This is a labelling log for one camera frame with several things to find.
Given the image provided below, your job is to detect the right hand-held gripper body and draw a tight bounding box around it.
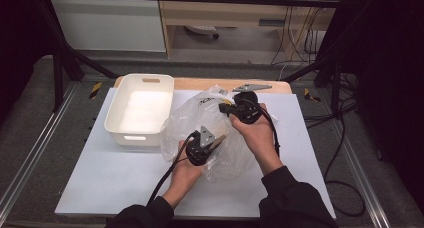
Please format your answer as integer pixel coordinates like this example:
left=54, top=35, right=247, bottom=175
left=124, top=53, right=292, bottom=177
left=230, top=83, right=273, bottom=125

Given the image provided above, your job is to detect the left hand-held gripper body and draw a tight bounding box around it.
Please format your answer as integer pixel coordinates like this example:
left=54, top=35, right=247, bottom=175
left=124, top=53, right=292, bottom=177
left=184, top=126, right=216, bottom=168

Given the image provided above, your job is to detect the clear plastic bag smiley print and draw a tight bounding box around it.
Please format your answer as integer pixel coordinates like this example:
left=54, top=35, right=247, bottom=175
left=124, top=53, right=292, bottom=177
left=159, top=84, right=278, bottom=184

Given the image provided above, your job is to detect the white plastic bin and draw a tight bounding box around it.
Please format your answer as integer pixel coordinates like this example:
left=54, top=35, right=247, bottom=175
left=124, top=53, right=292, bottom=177
left=103, top=73, right=175, bottom=148

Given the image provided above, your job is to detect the person's right hand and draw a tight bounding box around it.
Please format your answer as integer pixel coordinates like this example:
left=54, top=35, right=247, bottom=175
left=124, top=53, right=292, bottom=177
left=229, top=102, right=285, bottom=176

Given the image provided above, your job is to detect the person's left hand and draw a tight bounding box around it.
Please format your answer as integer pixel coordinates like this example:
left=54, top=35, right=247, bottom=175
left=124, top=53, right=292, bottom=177
left=162, top=139, right=206, bottom=210

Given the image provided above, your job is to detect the wooden board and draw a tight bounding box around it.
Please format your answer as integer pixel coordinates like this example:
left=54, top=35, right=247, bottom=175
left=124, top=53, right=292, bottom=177
left=114, top=76, right=293, bottom=95

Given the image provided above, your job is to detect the grey chair base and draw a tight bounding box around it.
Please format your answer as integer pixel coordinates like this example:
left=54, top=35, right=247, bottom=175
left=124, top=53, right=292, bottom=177
left=184, top=24, right=221, bottom=40

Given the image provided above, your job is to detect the black curtain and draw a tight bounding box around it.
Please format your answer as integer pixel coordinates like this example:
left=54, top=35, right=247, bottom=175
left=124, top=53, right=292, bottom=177
left=339, top=0, right=424, bottom=216

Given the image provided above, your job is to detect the white cabinet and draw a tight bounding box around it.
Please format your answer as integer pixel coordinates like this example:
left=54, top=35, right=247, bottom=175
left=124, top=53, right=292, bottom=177
left=49, top=0, right=167, bottom=53

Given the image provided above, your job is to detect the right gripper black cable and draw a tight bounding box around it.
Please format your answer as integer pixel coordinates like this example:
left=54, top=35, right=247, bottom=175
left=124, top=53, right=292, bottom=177
left=258, top=106, right=281, bottom=157

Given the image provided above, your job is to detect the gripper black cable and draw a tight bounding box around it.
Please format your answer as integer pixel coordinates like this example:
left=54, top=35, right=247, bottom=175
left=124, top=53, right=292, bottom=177
left=146, top=131, right=199, bottom=207
left=258, top=106, right=281, bottom=157

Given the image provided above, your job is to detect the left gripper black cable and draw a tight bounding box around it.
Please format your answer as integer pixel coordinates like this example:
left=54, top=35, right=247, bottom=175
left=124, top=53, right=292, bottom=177
left=146, top=131, right=199, bottom=207

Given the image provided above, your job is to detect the black slanted frame strut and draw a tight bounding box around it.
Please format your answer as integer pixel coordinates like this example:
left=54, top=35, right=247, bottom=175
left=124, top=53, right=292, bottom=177
left=35, top=0, right=119, bottom=80
left=283, top=59, right=338, bottom=84

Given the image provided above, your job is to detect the black frame post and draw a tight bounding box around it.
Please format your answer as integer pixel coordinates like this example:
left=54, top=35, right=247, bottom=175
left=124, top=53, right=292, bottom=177
left=330, top=62, right=342, bottom=117
left=52, top=51, right=65, bottom=113

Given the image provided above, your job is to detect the bundle of hanging black cables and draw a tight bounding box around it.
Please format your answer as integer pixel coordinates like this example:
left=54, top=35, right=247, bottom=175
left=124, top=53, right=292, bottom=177
left=270, top=5, right=324, bottom=66

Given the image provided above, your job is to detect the aluminium rail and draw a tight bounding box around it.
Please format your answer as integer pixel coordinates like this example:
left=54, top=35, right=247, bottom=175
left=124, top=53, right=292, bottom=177
left=0, top=83, right=78, bottom=217
left=331, top=119, right=392, bottom=228

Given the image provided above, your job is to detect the black floor cable loop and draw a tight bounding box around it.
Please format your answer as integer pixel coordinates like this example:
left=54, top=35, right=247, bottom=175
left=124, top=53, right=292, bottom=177
left=323, top=116, right=367, bottom=218

